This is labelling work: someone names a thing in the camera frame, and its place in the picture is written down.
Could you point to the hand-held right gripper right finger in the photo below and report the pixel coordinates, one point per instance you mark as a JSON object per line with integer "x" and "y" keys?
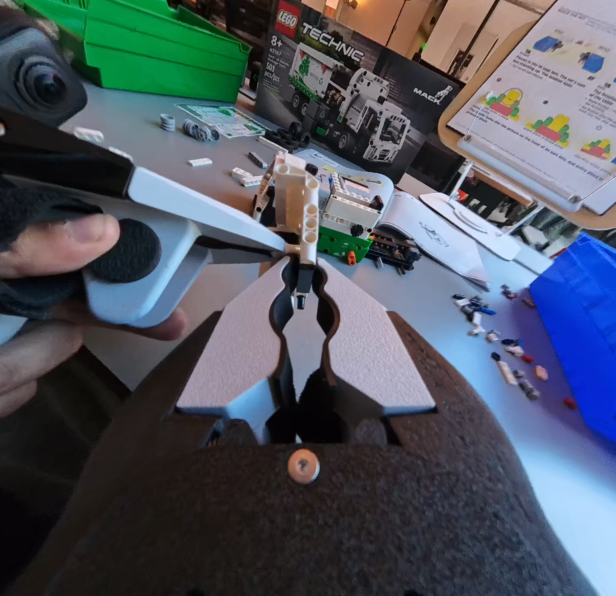
{"x": 380, "y": 360}

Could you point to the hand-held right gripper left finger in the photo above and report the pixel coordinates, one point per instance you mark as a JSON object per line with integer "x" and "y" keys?
{"x": 226, "y": 360}

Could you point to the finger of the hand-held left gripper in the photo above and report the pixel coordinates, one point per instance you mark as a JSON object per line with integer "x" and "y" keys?
{"x": 202, "y": 206}

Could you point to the white lego panel assembly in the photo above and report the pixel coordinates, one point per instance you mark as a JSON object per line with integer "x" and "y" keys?
{"x": 288, "y": 192}

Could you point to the short white lego beam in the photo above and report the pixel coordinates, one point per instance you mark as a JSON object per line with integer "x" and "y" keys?
{"x": 89, "y": 134}
{"x": 120, "y": 154}

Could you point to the white lego plate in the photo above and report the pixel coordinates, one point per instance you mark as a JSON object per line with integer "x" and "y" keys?
{"x": 199, "y": 162}

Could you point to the white curved lego beam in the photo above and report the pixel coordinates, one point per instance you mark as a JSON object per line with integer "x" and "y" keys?
{"x": 240, "y": 173}

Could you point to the grey lego beam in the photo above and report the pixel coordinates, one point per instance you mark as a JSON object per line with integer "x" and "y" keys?
{"x": 257, "y": 160}

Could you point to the white lego beam with holes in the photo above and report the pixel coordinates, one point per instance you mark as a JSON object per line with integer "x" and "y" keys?
{"x": 272, "y": 145}

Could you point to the cluster of black lego tires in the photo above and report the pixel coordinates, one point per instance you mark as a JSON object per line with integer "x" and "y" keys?
{"x": 288, "y": 139}

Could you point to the pile of small lego parts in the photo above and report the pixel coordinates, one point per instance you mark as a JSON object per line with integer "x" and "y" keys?
{"x": 506, "y": 372}

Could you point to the white green lego truck model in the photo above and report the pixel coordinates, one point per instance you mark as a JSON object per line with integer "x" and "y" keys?
{"x": 351, "y": 206}

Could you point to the dark lego set box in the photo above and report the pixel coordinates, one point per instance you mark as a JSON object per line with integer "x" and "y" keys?
{"x": 385, "y": 76}

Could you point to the person's left hand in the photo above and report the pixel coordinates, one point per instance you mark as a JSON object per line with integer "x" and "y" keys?
{"x": 57, "y": 254}

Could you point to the green white sticker sheet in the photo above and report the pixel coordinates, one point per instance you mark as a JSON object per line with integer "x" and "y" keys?
{"x": 216, "y": 117}

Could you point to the open instruction booklet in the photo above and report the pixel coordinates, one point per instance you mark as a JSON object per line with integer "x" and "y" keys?
{"x": 433, "y": 230}

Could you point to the white document holder stand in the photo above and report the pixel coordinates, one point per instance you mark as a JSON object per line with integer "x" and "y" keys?
{"x": 486, "y": 242}

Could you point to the blue plastic bin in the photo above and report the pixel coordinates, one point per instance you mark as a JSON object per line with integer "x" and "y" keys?
{"x": 577, "y": 317}

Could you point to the printed instruction sheet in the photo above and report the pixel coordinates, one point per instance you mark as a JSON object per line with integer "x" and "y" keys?
{"x": 553, "y": 100}

